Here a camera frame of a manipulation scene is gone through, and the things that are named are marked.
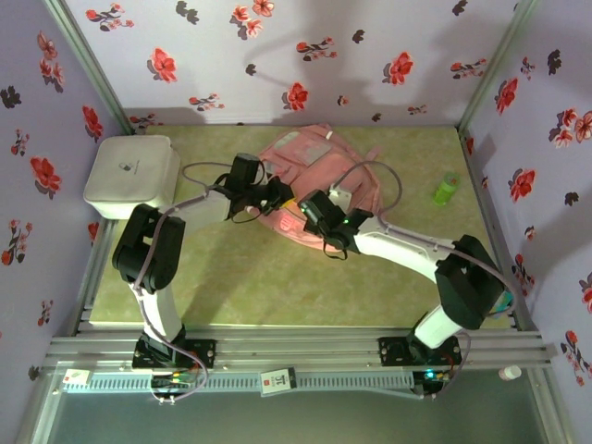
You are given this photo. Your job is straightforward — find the grey slotted cable duct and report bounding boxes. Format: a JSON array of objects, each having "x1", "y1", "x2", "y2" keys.
[{"x1": 62, "y1": 372, "x2": 415, "y2": 394}]

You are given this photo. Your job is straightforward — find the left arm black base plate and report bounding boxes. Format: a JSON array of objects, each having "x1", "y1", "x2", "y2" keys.
[{"x1": 132, "y1": 339, "x2": 217, "y2": 371}]

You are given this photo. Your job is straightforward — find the small white red box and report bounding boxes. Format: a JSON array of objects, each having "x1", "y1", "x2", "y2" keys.
[{"x1": 63, "y1": 368, "x2": 92, "y2": 389}]

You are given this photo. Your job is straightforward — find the aluminium corner post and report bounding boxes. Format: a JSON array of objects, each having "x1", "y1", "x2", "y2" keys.
[
  {"x1": 43, "y1": 0, "x2": 136, "y2": 135},
  {"x1": 457, "y1": 0, "x2": 542, "y2": 133}
]

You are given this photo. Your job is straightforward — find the green marbled table mat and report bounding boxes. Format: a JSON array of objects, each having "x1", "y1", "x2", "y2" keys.
[{"x1": 89, "y1": 125, "x2": 515, "y2": 327}]

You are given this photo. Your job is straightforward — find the aluminium mounting rail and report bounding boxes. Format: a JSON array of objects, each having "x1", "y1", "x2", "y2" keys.
[{"x1": 43, "y1": 326, "x2": 556, "y2": 371}]

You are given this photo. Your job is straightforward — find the white storage box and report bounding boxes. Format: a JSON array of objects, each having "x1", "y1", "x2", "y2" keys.
[{"x1": 82, "y1": 135, "x2": 181, "y2": 221}]

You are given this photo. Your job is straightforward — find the small circuit board with wires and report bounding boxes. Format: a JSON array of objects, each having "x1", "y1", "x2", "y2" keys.
[
  {"x1": 151, "y1": 373, "x2": 195, "y2": 389},
  {"x1": 413, "y1": 368, "x2": 452, "y2": 399}
]

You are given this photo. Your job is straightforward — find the pink backpack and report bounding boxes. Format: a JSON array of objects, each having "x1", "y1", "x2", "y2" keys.
[{"x1": 256, "y1": 122, "x2": 385, "y2": 253}]

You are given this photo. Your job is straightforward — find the white label card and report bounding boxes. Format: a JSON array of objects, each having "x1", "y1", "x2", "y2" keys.
[{"x1": 259, "y1": 366, "x2": 297, "y2": 397}]

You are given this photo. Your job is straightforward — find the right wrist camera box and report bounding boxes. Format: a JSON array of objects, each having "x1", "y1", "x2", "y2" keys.
[{"x1": 328, "y1": 182, "x2": 353, "y2": 210}]

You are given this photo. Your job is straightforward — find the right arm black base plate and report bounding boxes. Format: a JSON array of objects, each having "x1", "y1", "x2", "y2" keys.
[{"x1": 377, "y1": 336, "x2": 463, "y2": 369}]

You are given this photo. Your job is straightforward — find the green plastic bottle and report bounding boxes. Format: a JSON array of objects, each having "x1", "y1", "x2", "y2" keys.
[{"x1": 432, "y1": 171, "x2": 463, "y2": 207}]

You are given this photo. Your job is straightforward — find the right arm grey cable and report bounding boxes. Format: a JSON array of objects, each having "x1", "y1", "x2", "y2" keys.
[{"x1": 337, "y1": 159, "x2": 517, "y2": 401}]

